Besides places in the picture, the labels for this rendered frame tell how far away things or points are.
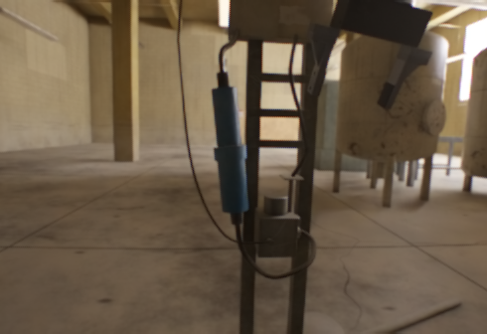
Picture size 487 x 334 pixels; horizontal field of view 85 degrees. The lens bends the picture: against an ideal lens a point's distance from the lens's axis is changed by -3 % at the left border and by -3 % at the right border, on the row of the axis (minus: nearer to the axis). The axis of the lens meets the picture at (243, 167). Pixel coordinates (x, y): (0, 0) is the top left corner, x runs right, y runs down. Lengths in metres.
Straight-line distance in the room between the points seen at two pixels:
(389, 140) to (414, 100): 0.53
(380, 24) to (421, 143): 3.38
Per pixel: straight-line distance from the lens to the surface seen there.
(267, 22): 0.68
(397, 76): 0.53
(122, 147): 7.68
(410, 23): 0.50
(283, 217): 0.61
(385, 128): 3.64
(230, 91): 0.54
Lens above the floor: 0.87
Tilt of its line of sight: 7 degrees down
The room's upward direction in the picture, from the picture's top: 2 degrees clockwise
